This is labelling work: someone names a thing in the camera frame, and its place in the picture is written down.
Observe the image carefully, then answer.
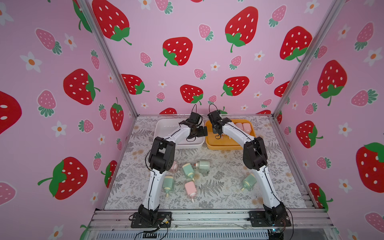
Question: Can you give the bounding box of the aluminium front rail frame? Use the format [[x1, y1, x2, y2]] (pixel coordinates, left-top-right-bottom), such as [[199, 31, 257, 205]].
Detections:
[[81, 209, 341, 240]]

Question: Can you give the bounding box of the green sharpener lower left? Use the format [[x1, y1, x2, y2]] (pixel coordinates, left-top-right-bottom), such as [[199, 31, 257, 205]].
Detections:
[[163, 176, 175, 197]]

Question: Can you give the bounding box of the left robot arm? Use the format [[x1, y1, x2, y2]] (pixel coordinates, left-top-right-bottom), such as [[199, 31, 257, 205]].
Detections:
[[138, 112, 208, 223]]

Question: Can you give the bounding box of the white plastic storage tray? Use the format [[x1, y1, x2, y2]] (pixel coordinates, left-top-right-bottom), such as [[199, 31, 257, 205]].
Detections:
[[154, 118, 205, 149]]

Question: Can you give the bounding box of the pink sharpener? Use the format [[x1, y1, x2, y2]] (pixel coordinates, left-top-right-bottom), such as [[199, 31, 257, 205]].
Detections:
[[235, 123, 245, 131], [243, 123, 252, 134], [185, 181, 197, 202], [170, 162, 179, 173]]

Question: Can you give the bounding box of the yellow plastic storage tray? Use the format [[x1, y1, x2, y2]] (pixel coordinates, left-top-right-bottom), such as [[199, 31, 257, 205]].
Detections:
[[205, 119, 256, 150]]

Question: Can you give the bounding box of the green sharpener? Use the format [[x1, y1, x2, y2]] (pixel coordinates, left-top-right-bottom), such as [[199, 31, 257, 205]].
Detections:
[[194, 161, 210, 174], [163, 176, 175, 197], [182, 163, 195, 182], [241, 174, 257, 191]]

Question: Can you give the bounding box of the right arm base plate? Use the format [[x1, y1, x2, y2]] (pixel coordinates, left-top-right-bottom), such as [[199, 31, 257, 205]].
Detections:
[[247, 211, 292, 228]]

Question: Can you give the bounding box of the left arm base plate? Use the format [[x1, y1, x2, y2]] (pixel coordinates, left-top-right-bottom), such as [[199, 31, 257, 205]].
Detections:
[[131, 212, 172, 229]]

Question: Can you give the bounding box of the green sharpener upper middle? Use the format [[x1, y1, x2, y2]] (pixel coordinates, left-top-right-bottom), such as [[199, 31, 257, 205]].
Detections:
[[182, 163, 195, 182]]

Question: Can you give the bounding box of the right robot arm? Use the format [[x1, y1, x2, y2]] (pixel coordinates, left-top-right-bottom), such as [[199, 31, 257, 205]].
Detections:
[[208, 110, 287, 226]]

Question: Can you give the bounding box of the green sharpener top right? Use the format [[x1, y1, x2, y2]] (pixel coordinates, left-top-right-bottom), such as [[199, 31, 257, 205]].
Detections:
[[194, 161, 210, 174]]

